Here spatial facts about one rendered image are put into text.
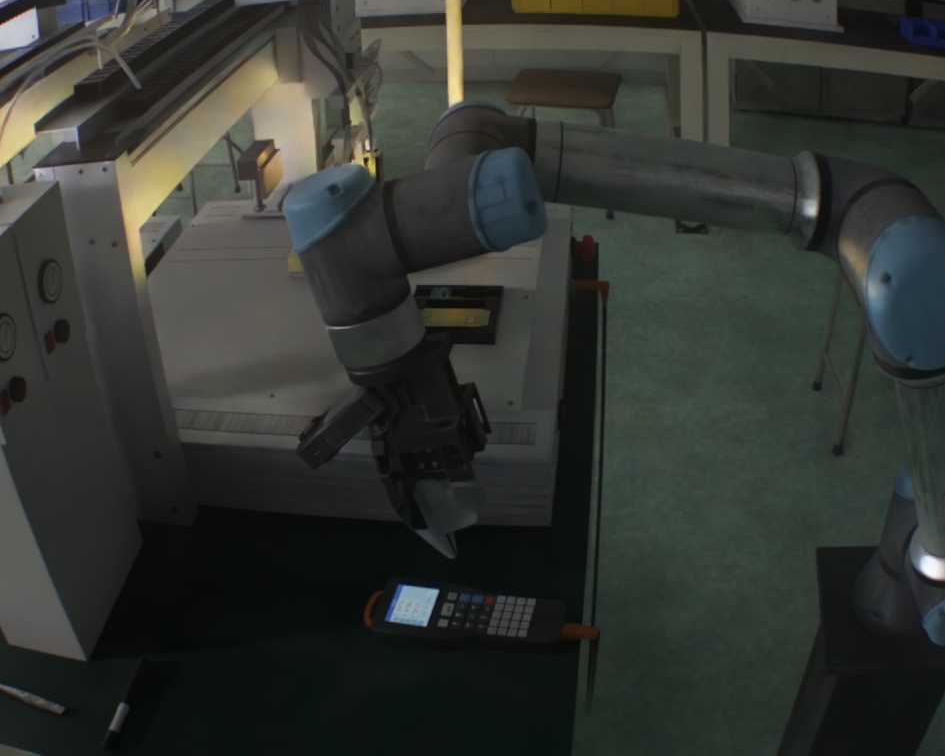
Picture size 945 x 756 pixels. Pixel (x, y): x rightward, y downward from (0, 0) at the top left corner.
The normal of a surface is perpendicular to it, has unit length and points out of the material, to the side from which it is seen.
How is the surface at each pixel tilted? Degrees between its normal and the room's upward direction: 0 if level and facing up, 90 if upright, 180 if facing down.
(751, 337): 0
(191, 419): 0
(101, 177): 90
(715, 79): 90
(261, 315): 0
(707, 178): 66
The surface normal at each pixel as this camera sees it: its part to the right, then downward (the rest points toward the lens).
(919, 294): -0.09, 0.39
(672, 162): 0.04, -0.25
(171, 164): 0.99, 0.02
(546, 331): -0.05, -0.87
